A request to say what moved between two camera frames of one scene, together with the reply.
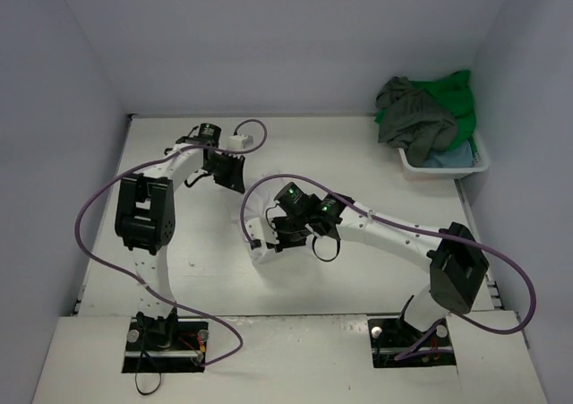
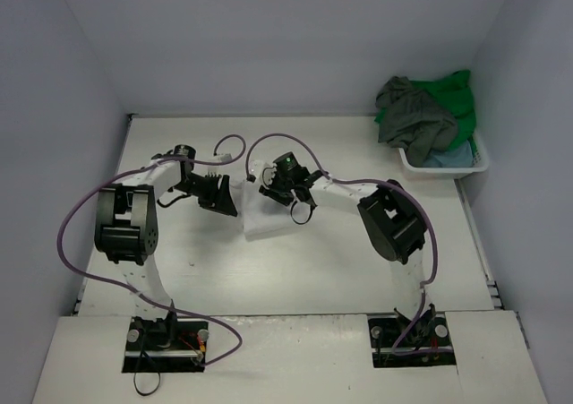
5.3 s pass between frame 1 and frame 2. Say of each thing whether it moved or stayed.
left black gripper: moved
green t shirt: stayed
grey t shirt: stayed
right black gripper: moved
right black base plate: stayed
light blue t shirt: stayed
